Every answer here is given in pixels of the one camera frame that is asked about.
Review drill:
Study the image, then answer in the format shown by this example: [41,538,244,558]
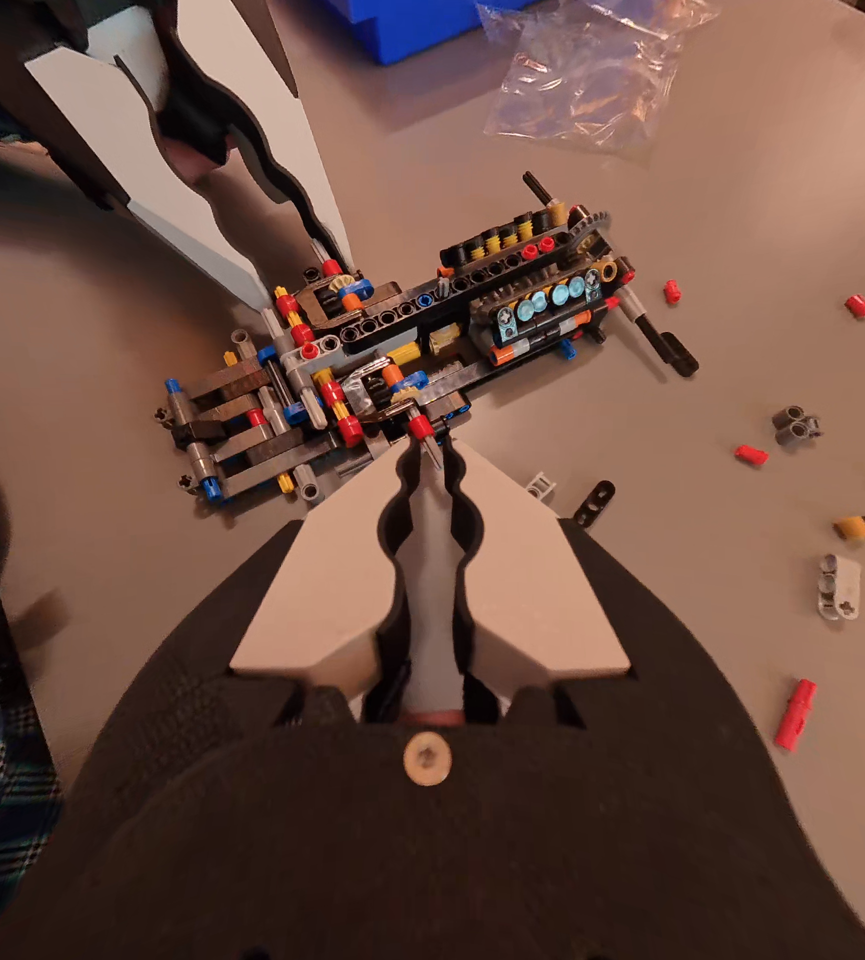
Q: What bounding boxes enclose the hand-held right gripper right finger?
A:
[440,437,635,724]

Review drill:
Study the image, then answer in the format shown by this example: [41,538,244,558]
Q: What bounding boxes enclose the light grey thin lego liftarm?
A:
[817,552,863,623]

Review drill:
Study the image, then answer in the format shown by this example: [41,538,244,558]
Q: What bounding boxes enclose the red lego axle pin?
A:
[773,677,819,752]

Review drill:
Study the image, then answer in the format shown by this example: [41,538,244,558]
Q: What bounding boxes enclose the blue plastic storage bin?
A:
[346,0,483,67]

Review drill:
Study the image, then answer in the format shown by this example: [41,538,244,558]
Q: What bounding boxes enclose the person's left hand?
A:
[166,138,231,189]

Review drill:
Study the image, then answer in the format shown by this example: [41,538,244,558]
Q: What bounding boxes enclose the large lego vehicle model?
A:
[153,171,702,505]

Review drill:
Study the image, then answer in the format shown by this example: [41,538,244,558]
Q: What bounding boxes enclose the clear plastic bag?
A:
[481,0,723,156]

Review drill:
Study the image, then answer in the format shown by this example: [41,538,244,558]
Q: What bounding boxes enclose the black thin three-hole liftarm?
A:
[571,480,618,527]

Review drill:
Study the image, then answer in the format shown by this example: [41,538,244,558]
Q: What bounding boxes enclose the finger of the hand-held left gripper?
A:
[25,45,275,312]
[151,0,356,279]

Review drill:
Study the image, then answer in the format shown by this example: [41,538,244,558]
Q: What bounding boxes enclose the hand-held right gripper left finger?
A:
[228,438,423,724]

